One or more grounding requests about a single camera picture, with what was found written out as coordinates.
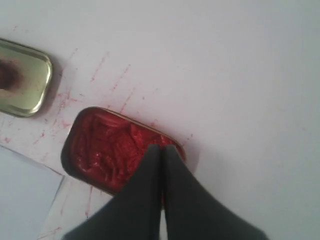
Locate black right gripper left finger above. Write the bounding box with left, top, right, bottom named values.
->
left=63, top=144, right=162, bottom=240

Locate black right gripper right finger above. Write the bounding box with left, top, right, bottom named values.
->
left=162, top=145, right=268, bottom=240

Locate red ink tin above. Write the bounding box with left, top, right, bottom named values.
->
left=60, top=106, right=186, bottom=195

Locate white paper sheet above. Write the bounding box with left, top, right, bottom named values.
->
left=0, top=147, right=63, bottom=240

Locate gold tin lid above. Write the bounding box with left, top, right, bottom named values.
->
left=0, top=38, right=53, bottom=118

